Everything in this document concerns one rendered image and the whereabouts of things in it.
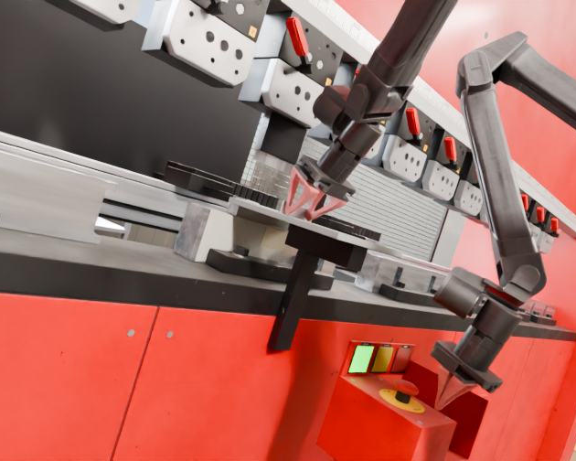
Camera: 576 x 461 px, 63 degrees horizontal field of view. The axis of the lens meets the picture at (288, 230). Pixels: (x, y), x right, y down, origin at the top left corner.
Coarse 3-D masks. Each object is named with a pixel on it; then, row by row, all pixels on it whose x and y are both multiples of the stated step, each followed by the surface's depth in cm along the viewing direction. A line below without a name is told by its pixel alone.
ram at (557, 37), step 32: (288, 0) 80; (352, 0) 90; (384, 0) 96; (480, 0) 120; (512, 0) 131; (544, 0) 144; (384, 32) 98; (448, 32) 114; (480, 32) 124; (512, 32) 135; (544, 32) 149; (448, 64) 117; (416, 96) 111; (448, 96) 121; (512, 96) 145; (448, 128) 124; (512, 128) 151; (544, 128) 169; (544, 160) 176
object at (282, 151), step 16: (272, 112) 87; (272, 128) 88; (288, 128) 91; (304, 128) 94; (256, 144) 88; (272, 144) 89; (288, 144) 92; (256, 160) 88; (272, 160) 91; (288, 160) 93
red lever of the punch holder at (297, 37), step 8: (288, 24) 78; (296, 24) 77; (296, 32) 78; (296, 40) 78; (304, 40) 79; (296, 48) 80; (304, 48) 79; (304, 56) 80; (304, 64) 81; (312, 64) 81; (304, 72) 82; (312, 72) 81
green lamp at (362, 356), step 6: (360, 348) 77; (366, 348) 78; (372, 348) 79; (360, 354) 77; (366, 354) 78; (354, 360) 76; (360, 360) 78; (366, 360) 79; (354, 366) 77; (360, 366) 78; (366, 366) 79
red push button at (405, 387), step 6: (396, 384) 72; (402, 384) 72; (408, 384) 72; (402, 390) 71; (408, 390) 71; (414, 390) 71; (396, 396) 73; (402, 396) 72; (408, 396) 72; (402, 402) 72; (408, 402) 72
